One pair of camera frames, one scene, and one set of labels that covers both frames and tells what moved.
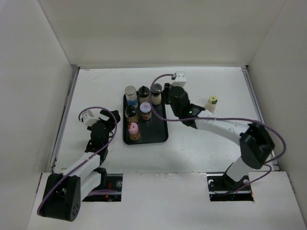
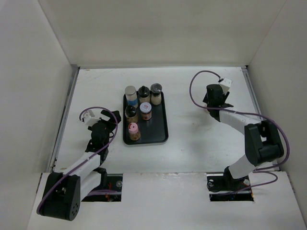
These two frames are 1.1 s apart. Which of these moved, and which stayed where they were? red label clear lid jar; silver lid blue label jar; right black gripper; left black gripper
Moved: right black gripper
Stayed: silver lid blue label jar; red label clear lid jar; left black gripper
